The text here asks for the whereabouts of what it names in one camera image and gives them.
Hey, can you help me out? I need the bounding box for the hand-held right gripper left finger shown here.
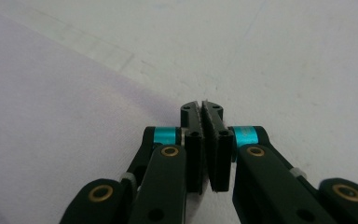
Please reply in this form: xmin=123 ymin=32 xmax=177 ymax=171
xmin=144 ymin=100 xmax=205 ymax=196

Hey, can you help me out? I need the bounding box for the lilac printed towel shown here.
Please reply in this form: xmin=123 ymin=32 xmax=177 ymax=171
xmin=0 ymin=6 xmax=207 ymax=224

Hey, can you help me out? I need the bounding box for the white grid mat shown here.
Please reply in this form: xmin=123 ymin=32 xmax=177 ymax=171
xmin=0 ymin=0 xmax=358 ymax=224

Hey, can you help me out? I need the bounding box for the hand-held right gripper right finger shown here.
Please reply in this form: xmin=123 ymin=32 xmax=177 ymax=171
xmin=200 ymin=99 xmax=264 ymax=193

